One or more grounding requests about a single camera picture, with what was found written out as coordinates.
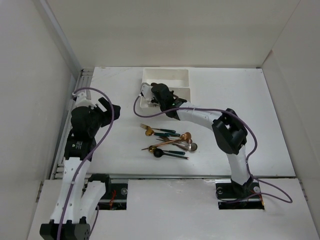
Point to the copper round spoon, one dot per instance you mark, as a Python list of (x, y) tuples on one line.
[(185, 141)]

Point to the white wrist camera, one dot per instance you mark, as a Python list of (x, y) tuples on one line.
[(146, 92), (83, 99)]

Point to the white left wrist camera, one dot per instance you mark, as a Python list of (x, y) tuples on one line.
[(83, 99)]

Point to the gold round spoon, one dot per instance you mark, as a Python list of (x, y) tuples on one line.
[(152, 148)]

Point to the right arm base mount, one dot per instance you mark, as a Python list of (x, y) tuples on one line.
[(232, 196)]

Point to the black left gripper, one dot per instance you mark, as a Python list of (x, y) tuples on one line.
[(107, 106)]

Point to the silver round spoon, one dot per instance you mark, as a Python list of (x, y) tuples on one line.
[(192, 147)]

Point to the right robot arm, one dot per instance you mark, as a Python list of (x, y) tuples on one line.
[(230, 134)]

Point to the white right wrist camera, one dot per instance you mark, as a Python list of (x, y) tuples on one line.
[(146, 92)]

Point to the black round spoon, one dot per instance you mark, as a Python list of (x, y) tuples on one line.
[(158, 153)]

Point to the white near container tray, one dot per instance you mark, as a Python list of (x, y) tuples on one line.
[(181, 92)]

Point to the gold fork green handle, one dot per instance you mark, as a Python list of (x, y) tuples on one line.
[(159, 132)]

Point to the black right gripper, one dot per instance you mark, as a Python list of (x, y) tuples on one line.
[(171, 93)]

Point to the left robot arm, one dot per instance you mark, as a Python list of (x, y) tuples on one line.
[(78, 200)]

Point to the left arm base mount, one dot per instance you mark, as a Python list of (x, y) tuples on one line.
[(115, 197)]

